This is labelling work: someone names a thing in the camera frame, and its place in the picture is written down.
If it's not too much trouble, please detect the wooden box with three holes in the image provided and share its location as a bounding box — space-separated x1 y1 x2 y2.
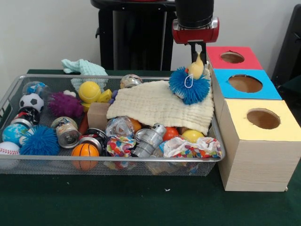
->
206 46 301 192

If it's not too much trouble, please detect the silver plastic toy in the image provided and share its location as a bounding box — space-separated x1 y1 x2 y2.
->
131 122 167 158

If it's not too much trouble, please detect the silver mesh bin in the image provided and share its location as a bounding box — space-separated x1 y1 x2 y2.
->
0 74 226 176

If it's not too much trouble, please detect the yellow tennis ball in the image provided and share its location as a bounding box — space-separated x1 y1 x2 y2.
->
78 81 102 104

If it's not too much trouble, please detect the cream muslin cloth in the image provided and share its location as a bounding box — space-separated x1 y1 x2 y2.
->
106 63 214 136

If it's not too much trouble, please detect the black chair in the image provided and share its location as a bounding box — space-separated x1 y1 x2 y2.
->
270 4 301 83

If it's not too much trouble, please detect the mint green muslin cloth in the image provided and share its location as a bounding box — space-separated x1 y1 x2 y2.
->
61 58 109 89

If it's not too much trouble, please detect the yellow duck plush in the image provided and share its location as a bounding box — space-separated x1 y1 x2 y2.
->
184 52 205 89

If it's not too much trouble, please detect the blue spiky ball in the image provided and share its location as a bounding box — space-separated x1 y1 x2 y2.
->
20 125 61 156
168 67 211 105

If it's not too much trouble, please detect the purple knobbly toy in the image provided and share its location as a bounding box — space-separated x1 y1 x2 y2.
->
48 90 84 118

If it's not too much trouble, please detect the small orange basketball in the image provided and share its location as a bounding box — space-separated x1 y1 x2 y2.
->
71 143 100 170

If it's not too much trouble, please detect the dark green table cloth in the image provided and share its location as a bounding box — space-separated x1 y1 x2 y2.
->
0 69 301 226

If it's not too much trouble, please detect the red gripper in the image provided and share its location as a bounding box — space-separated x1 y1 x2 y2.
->
171 16 220 66

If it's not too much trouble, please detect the small soccer ball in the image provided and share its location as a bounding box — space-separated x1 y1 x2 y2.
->
19 93 45 113

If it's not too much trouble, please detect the globe print ball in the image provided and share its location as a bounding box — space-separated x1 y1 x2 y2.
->
1 124 28 146

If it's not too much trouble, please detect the small white baseball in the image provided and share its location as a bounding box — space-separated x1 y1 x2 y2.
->
0 141 21 155

